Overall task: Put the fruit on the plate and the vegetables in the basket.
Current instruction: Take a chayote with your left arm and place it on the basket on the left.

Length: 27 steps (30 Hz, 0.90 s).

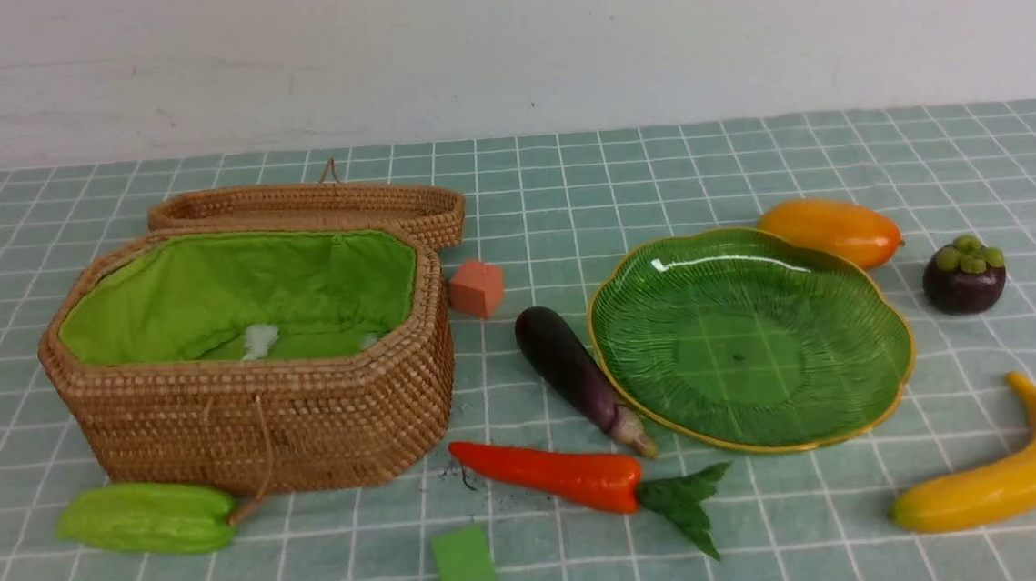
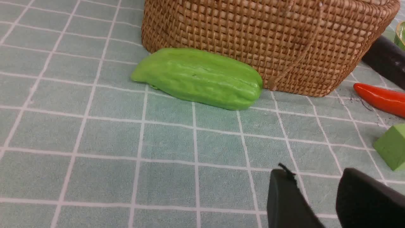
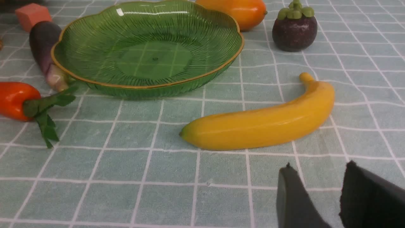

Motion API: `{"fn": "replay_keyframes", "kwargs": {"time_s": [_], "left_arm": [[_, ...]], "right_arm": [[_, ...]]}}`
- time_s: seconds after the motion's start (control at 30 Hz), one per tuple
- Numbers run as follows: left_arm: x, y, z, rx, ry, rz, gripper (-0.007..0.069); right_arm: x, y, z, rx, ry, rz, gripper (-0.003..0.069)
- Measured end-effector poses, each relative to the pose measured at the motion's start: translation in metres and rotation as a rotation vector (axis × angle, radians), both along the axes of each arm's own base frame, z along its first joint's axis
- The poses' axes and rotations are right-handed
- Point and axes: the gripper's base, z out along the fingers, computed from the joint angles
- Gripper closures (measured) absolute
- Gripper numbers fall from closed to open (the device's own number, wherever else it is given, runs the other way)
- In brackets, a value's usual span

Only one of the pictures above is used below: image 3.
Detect yellow plastic banana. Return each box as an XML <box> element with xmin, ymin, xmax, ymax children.
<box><xmin>179</xmin><ymin>72</ymin><xmax>335</xmax><ymax>151</ymax></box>

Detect purple plastic eggplant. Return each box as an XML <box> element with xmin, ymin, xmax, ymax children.
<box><xmin>29</xmin><ymin>21</ymin><xmax>68</xmax><ymax>92</ymax></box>

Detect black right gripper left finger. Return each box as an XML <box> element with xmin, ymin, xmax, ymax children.
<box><xmin>276</xmin><ymin>163</ymin><xmax>331</xmax><ymax>228</ymax></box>

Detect orange yellow plastic mango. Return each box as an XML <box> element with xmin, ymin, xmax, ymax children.
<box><xmin>195</xmin><ymin>0</ymin><xmax>267</xmax><ymax>32</ymax></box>

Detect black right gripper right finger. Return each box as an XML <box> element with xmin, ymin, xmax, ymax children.
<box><xmin>339</xmin><ymin>161</ymin><xmax>405</xmax><ymax>228</ymax></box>

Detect dark purple plastic mangosteen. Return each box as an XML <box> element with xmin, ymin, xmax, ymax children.
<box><xmin>272</xmin><ymin>0</ymin><xmax>318</xmax><ymax>52</ymax></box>

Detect green glass leaf plate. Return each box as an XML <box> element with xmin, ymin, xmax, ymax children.
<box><xmin>51</xmin><ymin>0</ymin><xmax>245</xmax><ymax>99</ymax></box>

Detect orange foam cube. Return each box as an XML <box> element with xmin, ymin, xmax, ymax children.
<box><xmin>15</xmin><ymin>3</ymin><xmax>52</xmax><ymax>32</ymax></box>

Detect orange plastic carrot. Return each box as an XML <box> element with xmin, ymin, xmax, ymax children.
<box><xmin>0</xmin><ymin>82</ymin><xmax>78</xmax><ymax>148</ymax></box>

